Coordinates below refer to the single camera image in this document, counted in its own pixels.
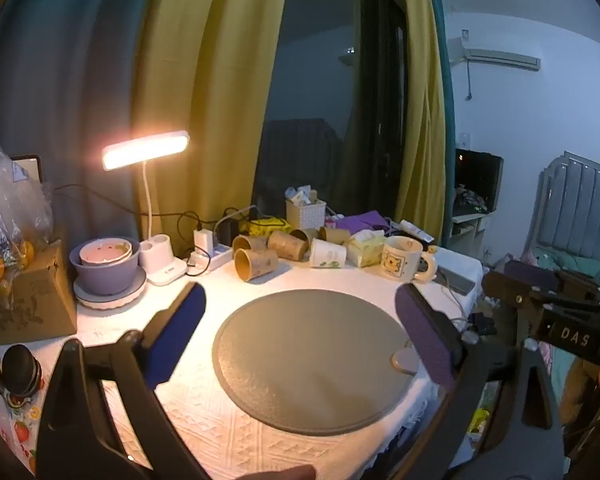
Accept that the teal curtain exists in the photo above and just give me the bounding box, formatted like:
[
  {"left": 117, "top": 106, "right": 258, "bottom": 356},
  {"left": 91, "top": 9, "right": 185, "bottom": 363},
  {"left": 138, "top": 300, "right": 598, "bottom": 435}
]
[{"left": 425, "top": 0, "right": 456, "bottom": 221}]

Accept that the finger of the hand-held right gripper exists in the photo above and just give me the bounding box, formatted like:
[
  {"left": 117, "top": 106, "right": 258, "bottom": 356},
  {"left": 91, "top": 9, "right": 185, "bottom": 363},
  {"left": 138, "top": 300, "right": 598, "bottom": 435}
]
[
  {"left": 481, "top": 271, "right": 548, "bottom": 312},
  {"left": 502, "top": 259, "right": 568, "bottom": 292}
]

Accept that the black framed screen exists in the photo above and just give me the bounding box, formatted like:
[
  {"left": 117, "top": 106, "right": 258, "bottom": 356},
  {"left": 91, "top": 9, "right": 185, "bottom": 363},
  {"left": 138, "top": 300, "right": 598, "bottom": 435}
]
[{"left": 10, "top": 155, "right": 43, "bottom": 184}]

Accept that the green bedding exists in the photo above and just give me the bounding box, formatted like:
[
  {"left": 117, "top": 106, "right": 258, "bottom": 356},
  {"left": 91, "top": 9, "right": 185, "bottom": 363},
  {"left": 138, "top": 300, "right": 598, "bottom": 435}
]
[{"left": 530, "top": 250, "right": 600, "bottom": 287}]

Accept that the purple bowl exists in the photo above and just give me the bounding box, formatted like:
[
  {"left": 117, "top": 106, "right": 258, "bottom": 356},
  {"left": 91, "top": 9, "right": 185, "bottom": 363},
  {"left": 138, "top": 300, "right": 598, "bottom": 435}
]
[{"left": 70, "top": 237, "right": 142, "bottom": 296}]

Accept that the round grey mat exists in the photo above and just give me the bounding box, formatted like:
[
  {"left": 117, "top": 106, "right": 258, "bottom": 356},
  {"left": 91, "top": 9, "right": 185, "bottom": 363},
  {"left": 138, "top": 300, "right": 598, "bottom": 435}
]
[{"left": 212, "top": 289, "right": 421, "bottom": 436}]

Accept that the cardboard box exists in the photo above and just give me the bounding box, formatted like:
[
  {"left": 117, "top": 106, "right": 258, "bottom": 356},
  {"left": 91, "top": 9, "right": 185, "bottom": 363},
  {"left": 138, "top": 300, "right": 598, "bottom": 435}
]
[{"left": 0, "top": 240, "right": 78, "bottom": 346}]

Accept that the white power strip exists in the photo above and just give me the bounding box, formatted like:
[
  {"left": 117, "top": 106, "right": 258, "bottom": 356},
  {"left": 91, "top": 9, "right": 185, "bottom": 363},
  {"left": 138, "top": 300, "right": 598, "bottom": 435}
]
[{"left": 187, "top": 244, "right": 233, "bottom": 276}]

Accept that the plastic bag of oranges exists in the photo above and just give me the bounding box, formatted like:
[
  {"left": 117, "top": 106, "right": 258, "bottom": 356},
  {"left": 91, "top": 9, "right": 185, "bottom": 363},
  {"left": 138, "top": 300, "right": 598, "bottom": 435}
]
[{"left": 0, "top": 125, "right": 56, "bottom": 301}]

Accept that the black power adapter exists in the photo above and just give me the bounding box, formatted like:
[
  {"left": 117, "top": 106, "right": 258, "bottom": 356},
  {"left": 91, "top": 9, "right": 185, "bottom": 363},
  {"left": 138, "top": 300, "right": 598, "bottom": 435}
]
[{"left": 215, "top": 217, "right": 241, "bottom": 246}]

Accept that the grey padded headboard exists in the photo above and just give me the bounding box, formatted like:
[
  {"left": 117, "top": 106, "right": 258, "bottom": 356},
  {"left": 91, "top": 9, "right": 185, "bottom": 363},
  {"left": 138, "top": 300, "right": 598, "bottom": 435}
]
[{"left": 530, "top": 151, "right": 600, "bottom": 266}]

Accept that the white woven basket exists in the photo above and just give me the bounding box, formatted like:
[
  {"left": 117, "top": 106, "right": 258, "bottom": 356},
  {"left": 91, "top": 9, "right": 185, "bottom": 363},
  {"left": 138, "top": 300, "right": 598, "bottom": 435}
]
[{"left": 286, "top": 198, "right": 327, "bottom": 231}]

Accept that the white tube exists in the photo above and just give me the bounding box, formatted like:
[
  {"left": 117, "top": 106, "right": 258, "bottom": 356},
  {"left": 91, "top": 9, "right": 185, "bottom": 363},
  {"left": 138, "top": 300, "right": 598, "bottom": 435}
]
[{"left": 399, "top": 220, "right": 435, "bottom": 243}]

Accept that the yellow tissue packet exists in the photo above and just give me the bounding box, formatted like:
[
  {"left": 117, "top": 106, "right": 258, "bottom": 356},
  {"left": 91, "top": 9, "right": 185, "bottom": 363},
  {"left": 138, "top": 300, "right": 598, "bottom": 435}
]
[{"left": 344, "top": 230, "right": 387, "bottom": 267}]

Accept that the person's left hand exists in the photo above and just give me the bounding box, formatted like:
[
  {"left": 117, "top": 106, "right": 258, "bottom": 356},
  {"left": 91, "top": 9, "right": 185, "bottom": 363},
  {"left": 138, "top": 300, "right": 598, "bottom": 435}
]
[{"left": 240, "top": 464, "right": 317, "bottom": 480}]

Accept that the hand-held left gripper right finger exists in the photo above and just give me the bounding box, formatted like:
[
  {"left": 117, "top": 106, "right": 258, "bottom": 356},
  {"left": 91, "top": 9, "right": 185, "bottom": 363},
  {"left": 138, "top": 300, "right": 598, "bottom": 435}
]
[{"left": 395, "top": 284, "right": 566, "bottom": 480}]

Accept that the white desk lamp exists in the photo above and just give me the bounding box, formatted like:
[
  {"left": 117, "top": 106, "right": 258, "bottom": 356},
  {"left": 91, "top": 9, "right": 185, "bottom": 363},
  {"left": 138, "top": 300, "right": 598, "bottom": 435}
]
[{"left": 101, "top": 130, "right": 191, "bottom": 287}]

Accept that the dark sliding window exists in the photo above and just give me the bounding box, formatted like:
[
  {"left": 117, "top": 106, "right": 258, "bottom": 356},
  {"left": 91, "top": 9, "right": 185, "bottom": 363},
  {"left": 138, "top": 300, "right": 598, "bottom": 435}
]
[{"left": 252, "top": 0, "right": 411, "bottom": 221}]

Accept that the dark flat phone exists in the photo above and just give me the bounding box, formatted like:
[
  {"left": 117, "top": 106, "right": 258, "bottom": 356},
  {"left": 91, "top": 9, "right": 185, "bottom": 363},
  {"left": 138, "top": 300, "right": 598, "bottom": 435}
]
[{"left": 437, "top": 265, "right": 476, "bottom": 295}]

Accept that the white air conditioner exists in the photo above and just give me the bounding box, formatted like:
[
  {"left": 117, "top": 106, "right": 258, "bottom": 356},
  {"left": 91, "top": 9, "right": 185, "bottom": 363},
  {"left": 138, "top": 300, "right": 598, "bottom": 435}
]
[{"left": 462, "top": 47, "right": 542, "bottom": 72}]

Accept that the black television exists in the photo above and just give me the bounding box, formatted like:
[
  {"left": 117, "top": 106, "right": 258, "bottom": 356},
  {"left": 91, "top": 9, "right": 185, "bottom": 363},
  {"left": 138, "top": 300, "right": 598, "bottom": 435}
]
[{"left": 455, "top": 149, "right": 504, "bottom": 213}]

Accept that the white television stand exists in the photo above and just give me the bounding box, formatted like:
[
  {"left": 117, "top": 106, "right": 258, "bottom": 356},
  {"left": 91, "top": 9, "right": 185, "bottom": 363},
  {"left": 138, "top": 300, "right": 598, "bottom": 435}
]
[{"left": 452, "top": 210, "right": 491, "bottom": 237}]

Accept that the black cable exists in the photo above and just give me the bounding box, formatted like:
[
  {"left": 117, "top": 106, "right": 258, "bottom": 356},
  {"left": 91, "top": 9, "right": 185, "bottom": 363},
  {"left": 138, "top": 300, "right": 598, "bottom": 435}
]
[{"left": 54, "top": 184, "right": 203, "bottom": 233}]

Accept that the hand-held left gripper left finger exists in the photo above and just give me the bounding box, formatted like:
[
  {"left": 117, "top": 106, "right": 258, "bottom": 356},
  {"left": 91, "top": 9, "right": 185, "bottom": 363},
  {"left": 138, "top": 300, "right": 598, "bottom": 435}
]
[{"left": 35, "top": 282, "right": 212, "bottom": 480}]

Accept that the yellow curtain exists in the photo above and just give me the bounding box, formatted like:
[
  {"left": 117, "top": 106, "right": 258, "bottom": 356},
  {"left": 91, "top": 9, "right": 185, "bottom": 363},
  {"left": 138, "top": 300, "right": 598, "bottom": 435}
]
[
  {"left": 395, "top": 0, "right": 448, "bottom": 241},
  {"left": 135, "top": 0, "right": 293, "bottom": 246}
]

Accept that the cream bear-print mug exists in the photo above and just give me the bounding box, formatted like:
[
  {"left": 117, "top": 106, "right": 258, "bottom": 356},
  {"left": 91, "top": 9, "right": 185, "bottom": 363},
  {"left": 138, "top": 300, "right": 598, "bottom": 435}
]
[{"left": 381, "top": 236, "right": 438, "bottom": 283}]

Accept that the fruit-print packet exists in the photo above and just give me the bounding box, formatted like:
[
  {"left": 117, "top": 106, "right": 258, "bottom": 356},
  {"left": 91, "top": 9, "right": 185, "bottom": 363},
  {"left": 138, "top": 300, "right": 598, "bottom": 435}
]
[{"left": 0, "top": 375, "right": 38, "bottom": 476}]

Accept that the purple cloth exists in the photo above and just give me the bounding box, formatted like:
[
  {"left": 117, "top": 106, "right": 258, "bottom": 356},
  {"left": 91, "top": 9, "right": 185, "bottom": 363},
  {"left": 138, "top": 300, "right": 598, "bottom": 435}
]
[{"left": 337, "top": 212, "right": 391, "bottom": 234}]

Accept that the white round plate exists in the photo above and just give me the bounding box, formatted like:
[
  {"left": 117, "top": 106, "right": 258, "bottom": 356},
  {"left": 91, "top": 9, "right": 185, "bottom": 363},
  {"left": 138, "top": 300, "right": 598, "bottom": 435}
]
[{"left": 73, "top": 267, "right": 147, "bottom": 312}]

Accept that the pink bowl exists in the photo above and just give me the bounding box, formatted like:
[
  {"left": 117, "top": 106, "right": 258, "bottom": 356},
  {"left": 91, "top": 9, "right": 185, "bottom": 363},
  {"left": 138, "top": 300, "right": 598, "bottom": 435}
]
[{"left": 79, "top": 239, "right": 133, "bottom": 266}]

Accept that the white green-print paper cup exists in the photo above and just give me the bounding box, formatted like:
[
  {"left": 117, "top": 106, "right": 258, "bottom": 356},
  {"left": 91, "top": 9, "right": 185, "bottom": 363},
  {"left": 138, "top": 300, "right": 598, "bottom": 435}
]
[{"left": 309, "top": 238, "right": 350, "bottom": 268}]

